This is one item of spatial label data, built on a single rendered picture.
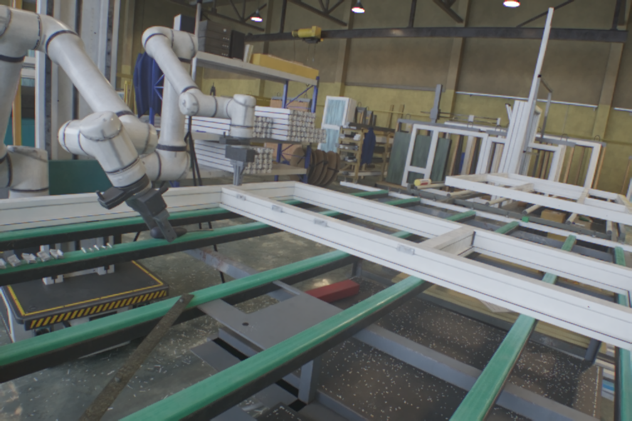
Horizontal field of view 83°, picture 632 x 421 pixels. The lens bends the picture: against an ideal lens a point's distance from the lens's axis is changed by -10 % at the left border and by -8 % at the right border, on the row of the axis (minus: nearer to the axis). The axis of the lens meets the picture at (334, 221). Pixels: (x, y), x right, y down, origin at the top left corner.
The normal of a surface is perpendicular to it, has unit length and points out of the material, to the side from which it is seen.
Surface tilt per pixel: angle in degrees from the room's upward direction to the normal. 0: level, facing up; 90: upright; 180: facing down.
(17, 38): 125
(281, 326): 0
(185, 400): 0
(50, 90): 90
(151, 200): 90
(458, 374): 90
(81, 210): 90
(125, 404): 0
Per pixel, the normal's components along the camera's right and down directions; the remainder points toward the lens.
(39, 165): 0.95, 0.20
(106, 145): 0.36, 0.54
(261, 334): 0.13, -0.96
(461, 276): -0.60, 0.11
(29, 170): 0.86, 0.22
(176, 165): 0.73, 0.30
